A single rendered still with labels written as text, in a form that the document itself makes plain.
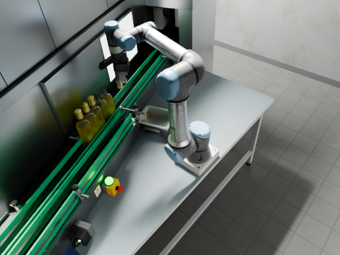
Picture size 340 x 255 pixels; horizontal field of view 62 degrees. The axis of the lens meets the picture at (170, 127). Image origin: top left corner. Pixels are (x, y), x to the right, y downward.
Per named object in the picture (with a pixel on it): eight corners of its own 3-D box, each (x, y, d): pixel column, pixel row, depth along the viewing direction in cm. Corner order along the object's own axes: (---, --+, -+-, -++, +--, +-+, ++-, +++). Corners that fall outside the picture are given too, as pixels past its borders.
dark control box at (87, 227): (82, 226, 141) (77, 218, 135) (95, 231, 138) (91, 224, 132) (72, 242, 135) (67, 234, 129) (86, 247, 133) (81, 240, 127)
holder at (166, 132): (141, 113, 200) (139, 104, 194) (177, 121, 191) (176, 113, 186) (130, 129, 189) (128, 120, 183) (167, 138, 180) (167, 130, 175)
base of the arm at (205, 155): (215, 151, 164) (217, 140, 157) (200, 168, 156) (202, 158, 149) (194, 138, 170) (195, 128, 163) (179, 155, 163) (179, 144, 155)
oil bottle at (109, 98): (111, 117, 178) (103, 90, 163) (118, 119, 177) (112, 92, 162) (106, 123, 175) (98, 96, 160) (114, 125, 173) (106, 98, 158)
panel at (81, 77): (135, 52, 215) (128, 7, 191) (138, 53, 214) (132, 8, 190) (62, 132, 157) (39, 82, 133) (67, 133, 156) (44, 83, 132)
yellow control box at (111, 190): (110, 183, 158) (107, 175, 153) (121, 186, 156) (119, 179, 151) (103, 193, 154) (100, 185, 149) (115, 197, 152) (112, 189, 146)
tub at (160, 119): (147, 114, 198) (146, 104, 192) (177, 120, 191) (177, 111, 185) (136, 130, 187) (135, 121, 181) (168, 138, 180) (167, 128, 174)
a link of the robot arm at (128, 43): (141, 31, 133) (128, 24, 139) (121, 40, 128) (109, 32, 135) (143, 46, 139) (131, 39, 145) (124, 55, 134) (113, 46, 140)
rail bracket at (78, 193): (82, 197, 138) (74, 181, 129) (95, 202, 136) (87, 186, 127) (77, 204, 136) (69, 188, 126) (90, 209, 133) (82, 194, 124)
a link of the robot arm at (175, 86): (199, 154, 150) (199, 66, 111) (177, 170, 143) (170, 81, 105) (183, 142, 157) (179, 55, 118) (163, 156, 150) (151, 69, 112)
